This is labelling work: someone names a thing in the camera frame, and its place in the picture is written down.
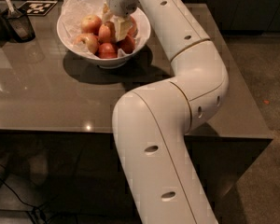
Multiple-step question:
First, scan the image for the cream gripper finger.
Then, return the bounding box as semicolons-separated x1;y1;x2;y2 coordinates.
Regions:
102;3;113;23
114;16;133;42

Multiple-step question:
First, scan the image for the yellow-red apple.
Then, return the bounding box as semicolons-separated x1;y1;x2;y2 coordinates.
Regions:
98;21;116;43

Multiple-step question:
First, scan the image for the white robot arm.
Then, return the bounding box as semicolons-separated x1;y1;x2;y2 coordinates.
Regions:
106;0;229;224

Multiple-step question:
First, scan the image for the apple with sticker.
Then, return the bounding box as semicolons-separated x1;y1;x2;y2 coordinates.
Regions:
128;17;138;37

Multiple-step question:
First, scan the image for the back left apple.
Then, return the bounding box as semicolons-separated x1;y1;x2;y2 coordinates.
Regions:
80;14;102;34

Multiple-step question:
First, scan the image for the right red apple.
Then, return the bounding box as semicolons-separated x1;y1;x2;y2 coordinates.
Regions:
118;35;135;54

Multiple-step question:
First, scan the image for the red apple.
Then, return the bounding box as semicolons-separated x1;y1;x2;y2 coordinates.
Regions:
118;35;135;54
98;43;118;59

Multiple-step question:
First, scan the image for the front center red apple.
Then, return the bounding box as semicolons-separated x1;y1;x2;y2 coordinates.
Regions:
98;43;118;59

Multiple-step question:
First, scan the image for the front left apple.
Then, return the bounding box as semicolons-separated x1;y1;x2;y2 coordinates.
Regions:
74;33;99;54

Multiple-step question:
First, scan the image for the white ceramic bowl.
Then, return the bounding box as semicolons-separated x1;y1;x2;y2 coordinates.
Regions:
57;0;151;68

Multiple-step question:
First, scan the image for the white crumpled paper liner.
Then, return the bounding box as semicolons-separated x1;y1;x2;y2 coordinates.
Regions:
57;0;151;63

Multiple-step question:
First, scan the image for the black white fiducial marker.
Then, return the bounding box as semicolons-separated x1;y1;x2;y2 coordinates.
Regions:
20;1;57;16

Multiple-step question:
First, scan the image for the black cup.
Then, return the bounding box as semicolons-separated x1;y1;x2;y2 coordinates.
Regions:
3;9;35;43

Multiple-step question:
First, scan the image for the white handled utensil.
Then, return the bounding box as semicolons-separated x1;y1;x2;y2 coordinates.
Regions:
5;0;21;19

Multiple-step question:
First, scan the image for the black floor cable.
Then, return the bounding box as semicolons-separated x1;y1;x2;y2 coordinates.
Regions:
0;159;82;224

